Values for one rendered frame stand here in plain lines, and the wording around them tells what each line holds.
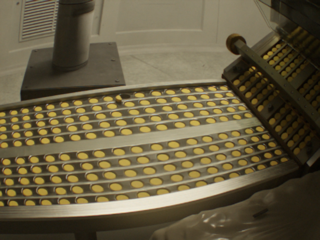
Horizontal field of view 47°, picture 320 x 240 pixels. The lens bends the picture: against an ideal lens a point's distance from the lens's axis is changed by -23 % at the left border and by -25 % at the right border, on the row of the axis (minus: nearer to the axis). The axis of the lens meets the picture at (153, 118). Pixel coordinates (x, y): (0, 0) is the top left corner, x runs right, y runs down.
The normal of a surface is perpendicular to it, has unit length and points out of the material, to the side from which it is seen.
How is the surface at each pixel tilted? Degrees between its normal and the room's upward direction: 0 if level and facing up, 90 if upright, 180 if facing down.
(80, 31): 90
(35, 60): 0
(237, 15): 90
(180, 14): 90
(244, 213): 7
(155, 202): 0
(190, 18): 90
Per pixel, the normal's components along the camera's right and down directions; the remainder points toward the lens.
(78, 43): 0.55, 0.47
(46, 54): 0.09, -0.85
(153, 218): 0.35, 0.51
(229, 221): -0.11, -0.81
